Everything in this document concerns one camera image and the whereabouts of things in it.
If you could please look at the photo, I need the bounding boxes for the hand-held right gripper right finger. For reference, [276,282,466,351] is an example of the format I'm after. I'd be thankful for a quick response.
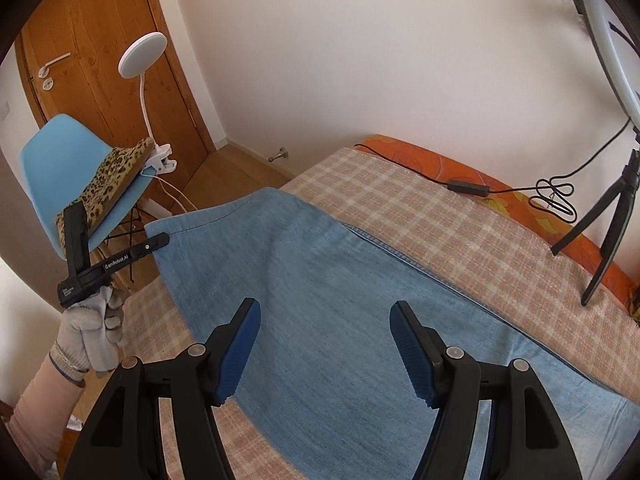
[389,300,583,480]

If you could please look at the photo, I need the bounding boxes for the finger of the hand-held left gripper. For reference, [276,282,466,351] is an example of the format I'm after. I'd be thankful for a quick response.
[119,232,171,263]

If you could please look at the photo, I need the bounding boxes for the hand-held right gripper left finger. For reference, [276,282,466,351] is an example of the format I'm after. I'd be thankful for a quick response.
[72,297,262,480]

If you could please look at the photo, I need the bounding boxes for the light blue denim pants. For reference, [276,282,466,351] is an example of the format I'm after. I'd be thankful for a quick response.
[144,187,640,480]

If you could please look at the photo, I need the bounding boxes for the person's left forearm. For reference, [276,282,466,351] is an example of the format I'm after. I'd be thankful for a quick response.
[0,352,88,470]

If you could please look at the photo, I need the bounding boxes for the person's left hand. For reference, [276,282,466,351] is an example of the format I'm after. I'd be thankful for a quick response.
[54,286,128,374]

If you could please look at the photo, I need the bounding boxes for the leopard print cloth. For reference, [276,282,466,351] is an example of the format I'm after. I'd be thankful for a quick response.
[55,137,156,256]

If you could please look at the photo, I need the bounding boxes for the blue plastic chair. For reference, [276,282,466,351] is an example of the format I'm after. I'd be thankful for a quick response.
[19,113,153,286]

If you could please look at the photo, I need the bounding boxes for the beige checked blanket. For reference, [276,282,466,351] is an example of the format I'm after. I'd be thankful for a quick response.
[117,147,640,480]

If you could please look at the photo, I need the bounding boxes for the white clip lamp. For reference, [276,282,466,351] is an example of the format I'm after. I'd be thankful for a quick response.
[118,31,178,177]

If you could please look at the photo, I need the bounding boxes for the wooden door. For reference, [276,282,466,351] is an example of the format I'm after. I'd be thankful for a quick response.
[14,0,218,201]

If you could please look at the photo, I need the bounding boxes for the black mini tripod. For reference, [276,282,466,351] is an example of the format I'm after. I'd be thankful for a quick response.
[550,147,640,307]

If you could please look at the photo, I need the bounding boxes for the white lamp cable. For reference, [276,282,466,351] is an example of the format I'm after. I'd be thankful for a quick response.
[140,172,198,218]

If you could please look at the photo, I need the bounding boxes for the black ring light cable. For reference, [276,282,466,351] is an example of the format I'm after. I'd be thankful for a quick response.
[354,110,636,221]

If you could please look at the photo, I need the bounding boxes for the silver door handle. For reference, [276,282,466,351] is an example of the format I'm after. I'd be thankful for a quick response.
[37,52,72,81]

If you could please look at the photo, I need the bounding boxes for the ring light on tripod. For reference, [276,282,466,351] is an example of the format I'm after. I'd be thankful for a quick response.
[357,134,640,316]

